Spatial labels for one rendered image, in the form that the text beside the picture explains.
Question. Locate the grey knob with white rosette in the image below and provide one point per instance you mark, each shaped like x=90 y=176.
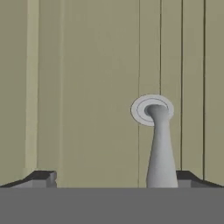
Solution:
x=162 y=151

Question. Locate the narrow olive cabinet panel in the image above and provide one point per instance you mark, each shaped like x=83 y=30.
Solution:
x=193 y=87
x=214 y=87

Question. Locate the olive drawer front with knob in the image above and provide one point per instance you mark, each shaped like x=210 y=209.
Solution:
x=149 y=52

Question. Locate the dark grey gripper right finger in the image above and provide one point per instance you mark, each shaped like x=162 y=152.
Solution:
x=189 y=180

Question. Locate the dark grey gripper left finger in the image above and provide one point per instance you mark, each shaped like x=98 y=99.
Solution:
x=39 y=178

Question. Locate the wide olive cabinet door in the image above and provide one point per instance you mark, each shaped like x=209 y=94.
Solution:
x=93 y=87

